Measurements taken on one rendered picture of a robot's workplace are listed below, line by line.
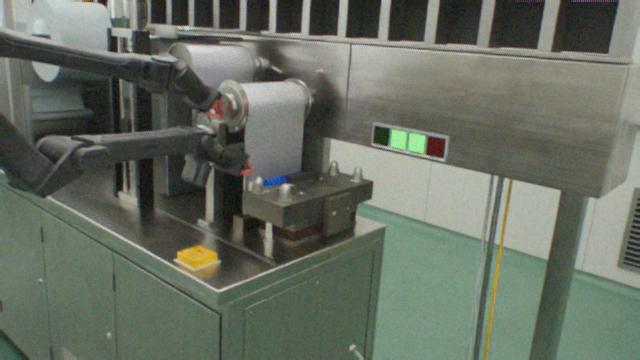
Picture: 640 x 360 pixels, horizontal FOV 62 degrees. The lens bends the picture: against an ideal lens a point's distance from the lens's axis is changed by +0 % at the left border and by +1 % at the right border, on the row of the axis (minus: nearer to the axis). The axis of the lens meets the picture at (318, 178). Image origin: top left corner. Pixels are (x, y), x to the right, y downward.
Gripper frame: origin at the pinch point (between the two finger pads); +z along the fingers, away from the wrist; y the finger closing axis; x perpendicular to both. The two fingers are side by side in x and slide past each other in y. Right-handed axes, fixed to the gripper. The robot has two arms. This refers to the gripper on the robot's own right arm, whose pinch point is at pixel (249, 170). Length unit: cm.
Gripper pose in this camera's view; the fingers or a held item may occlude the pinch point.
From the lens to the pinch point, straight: 154.6
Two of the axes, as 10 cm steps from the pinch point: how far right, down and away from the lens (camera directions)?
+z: 5.5, 3.2, 7.7
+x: 3.7, -9.2, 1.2
